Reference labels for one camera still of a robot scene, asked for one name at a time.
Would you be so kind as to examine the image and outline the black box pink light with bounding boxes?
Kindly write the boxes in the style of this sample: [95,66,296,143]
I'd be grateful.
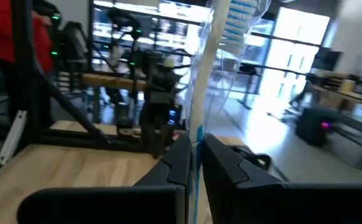
[295,106,345,147]

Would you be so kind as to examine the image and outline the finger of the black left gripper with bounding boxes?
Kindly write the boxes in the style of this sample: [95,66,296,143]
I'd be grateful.
[160,124,176,150]
[145,124,162,160]

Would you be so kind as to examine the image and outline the black aluminium table frame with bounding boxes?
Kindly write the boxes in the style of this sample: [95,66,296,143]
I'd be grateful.
[0,0,274,184]

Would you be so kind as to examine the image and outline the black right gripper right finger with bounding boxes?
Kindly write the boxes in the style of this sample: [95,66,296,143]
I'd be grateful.
[201,133,362,224]

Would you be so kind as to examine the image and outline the wooden background table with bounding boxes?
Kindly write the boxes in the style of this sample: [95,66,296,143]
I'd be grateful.
[80,73,149,91]

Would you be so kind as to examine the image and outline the black LED control box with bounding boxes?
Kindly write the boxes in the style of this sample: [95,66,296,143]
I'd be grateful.
[166,105,183,128]

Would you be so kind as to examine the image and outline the wooden background desk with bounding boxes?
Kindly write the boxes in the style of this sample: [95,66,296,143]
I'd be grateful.
[305,70,362,170]

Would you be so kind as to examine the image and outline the blue white toothbrush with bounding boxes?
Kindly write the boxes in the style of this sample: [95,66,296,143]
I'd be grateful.
[185,0,274,224]

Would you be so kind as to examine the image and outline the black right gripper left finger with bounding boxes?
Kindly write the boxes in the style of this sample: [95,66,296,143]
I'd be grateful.
[16,134,192,224]

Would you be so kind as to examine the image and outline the black monitor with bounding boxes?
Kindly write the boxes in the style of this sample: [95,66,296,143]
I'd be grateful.
[310,46,343,73]

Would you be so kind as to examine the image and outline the silver aluminium bracket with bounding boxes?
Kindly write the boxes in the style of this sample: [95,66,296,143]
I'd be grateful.
[0,110,28,166]

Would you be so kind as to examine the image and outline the person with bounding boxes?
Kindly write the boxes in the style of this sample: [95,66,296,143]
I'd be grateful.
[0,0,56,94]

